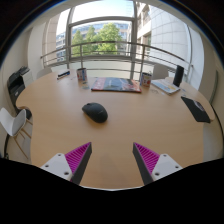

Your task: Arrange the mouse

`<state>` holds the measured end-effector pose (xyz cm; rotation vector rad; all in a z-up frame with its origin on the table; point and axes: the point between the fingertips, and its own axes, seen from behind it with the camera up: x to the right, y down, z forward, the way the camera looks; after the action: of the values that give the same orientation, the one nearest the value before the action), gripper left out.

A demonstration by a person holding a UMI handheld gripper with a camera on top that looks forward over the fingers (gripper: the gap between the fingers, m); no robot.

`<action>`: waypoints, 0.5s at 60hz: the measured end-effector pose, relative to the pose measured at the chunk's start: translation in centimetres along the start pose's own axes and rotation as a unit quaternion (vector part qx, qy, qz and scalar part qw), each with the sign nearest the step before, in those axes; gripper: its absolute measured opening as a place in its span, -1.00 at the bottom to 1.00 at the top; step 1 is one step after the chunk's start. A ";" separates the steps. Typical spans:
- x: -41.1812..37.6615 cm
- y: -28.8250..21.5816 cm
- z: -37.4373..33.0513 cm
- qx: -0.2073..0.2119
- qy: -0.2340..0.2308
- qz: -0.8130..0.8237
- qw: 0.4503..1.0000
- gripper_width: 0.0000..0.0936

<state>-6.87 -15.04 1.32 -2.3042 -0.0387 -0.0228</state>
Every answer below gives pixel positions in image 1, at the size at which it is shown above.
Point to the dark blue stapler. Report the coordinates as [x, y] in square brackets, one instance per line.
[63, 74]

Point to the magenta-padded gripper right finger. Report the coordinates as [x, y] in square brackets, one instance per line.
[148, 157]

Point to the white chair with wooden legs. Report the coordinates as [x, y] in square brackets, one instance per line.
[11, 123]

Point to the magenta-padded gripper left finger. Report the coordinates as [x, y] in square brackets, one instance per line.
[77, 156]

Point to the tall black cylinder speaker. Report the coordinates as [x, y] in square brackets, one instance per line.
[178, 76]

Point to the black computer mouse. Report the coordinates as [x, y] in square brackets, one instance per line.
[95, 111]

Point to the white printed tin can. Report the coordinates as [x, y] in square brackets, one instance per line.
[82, 74]

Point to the metal balcony railing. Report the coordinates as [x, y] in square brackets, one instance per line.
[106, 42]

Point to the red cover magazine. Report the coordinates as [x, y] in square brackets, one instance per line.
[116, 84]

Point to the white shell chair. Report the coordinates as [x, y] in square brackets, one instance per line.
[44, 72]
[160, 71]

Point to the black mouse pad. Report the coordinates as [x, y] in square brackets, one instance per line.
[196, 110]

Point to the black office printer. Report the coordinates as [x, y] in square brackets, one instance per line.
[15, 86]

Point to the light blue cover magazine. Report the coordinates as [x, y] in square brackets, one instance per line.
[165, 86]

